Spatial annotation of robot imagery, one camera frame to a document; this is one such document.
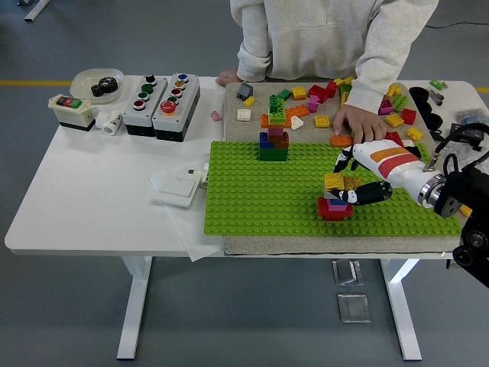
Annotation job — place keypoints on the person's right hand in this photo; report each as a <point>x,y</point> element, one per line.
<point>229,76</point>

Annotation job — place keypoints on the robot right hand white shell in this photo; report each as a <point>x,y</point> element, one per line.
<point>389,160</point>

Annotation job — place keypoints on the person's left hand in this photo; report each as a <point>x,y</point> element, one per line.
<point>363,120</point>

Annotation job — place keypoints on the green studded baseplate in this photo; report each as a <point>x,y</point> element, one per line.
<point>267,199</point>

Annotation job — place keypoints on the person's left forearm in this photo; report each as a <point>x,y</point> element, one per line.
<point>372,88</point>

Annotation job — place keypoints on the grey slope toy brick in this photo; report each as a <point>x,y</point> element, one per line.
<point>244,91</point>

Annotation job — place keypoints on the red long toy brick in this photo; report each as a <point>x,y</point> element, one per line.
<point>395,137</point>

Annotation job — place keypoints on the small white toy brick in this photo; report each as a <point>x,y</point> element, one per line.
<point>408,143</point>

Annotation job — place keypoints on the magenta toy brick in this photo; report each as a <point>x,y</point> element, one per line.
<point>386,108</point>

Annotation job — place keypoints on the yellow long toy brick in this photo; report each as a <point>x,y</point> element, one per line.
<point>344,100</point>

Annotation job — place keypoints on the black toy brick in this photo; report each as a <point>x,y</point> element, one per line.
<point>416,151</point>

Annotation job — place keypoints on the orange long toy brick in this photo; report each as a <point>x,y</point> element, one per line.
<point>298,111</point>
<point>341,140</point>

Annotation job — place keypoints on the small yellow toy brick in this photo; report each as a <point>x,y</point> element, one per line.
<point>249,101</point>

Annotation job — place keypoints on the lime green toy brick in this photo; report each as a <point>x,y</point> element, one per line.
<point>345,88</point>
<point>400,101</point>
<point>278,114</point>

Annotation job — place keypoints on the white square toy brick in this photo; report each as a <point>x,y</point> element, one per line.
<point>243,114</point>

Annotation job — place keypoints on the small pink toy brick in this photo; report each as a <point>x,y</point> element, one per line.
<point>216,115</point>

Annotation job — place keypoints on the red square toy brick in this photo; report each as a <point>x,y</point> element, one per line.
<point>409,116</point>

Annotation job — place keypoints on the orange flat toy brick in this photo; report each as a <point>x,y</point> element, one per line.
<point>266,123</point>

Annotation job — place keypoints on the white wedge toy brick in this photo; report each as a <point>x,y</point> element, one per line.
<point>296,123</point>

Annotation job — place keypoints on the blue flat toy brick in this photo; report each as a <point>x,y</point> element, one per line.
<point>336,202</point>

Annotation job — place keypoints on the red wide toy brick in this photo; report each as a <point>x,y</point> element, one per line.
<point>333,215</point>

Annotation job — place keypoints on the brown toy brick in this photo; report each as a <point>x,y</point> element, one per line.
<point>282,142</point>

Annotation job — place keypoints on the dark green toy brick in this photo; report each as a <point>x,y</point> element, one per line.
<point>273,154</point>

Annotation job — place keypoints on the grey-brown mat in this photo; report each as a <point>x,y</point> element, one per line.
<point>237,130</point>

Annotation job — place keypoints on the clear plastic bags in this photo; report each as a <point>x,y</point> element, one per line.
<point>458,151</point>

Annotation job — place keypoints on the grey emergency stop control box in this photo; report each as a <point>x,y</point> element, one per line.
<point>172,124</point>

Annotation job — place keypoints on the small metal tool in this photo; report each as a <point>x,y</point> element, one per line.
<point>436,97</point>

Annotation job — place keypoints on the small green clip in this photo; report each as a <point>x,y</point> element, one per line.
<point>434,83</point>

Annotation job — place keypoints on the person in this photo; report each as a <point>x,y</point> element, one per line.
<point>305,38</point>

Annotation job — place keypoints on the black electronic device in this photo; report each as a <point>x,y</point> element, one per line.
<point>471,135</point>

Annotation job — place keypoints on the grey three-button control box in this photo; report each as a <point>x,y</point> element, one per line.
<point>145,116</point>

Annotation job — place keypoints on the blue item in bag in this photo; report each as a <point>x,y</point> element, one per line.
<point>473,116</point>

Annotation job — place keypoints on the small white printed pipe fitting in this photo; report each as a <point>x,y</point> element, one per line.
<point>204,176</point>

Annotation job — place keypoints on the black metal gear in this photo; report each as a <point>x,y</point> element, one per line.
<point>100,91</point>
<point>111,83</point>

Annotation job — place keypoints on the metal floor plate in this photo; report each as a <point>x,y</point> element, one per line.
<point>347,273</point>
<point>353,307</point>

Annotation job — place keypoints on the white pipe tee fitting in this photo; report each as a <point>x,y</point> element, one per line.
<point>111,122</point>

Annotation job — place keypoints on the white plastic bowl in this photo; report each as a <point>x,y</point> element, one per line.
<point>82,82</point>

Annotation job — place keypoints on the white table leg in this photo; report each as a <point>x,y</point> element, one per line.
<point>135,306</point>
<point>405,317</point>

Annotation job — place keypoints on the white paper sheet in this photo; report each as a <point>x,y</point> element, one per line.
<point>191,233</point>

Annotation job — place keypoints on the white wall switch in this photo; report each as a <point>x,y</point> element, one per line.
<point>175,187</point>

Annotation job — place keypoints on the red green rocker switch box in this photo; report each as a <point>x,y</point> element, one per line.
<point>72,114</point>

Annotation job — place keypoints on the white frame foot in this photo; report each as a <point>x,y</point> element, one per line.
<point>36,9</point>

